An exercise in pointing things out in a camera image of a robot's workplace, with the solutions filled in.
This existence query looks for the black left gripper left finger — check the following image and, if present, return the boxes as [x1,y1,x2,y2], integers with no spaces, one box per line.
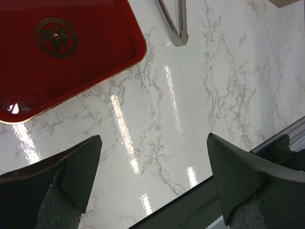
[0,135,102,229]

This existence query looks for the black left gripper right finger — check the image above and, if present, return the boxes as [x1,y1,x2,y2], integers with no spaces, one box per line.
[207,134,305,229]

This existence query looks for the metal tongs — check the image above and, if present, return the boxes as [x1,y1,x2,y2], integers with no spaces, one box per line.
[154,0,189,47]

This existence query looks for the tan chocolate box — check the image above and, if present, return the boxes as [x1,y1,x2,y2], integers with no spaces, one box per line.
[268,0,300,8]

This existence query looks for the red lacquer tray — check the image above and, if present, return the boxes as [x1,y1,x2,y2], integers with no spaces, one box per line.
[0,0,146,124]

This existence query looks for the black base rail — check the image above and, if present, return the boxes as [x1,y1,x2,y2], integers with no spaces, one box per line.
[133,135,305,229]

